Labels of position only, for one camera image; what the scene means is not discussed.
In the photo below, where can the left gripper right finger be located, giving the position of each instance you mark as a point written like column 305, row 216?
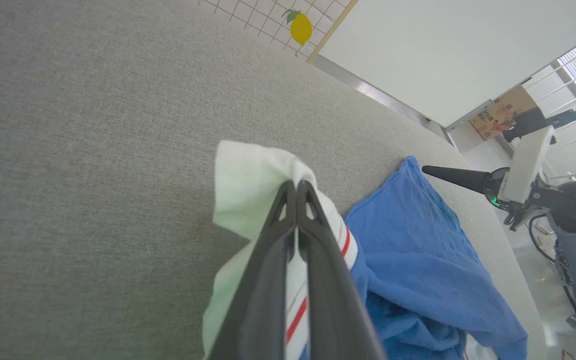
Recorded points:
column 333, row 310

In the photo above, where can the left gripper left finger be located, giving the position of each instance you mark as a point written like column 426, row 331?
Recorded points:
column 258, row 300

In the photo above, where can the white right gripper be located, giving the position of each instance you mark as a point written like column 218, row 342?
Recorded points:
column 528, row 165

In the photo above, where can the blue garment white red trim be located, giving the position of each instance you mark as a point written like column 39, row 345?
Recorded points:
column 418, row 260

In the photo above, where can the cardboard box red print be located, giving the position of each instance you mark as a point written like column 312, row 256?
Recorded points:
column 503, row 112

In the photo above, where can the grey fabric sofa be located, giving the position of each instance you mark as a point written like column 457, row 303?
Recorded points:
column 93, row 150

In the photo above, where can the lemon print grid panel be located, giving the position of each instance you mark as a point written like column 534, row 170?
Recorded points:
column 268, row 15

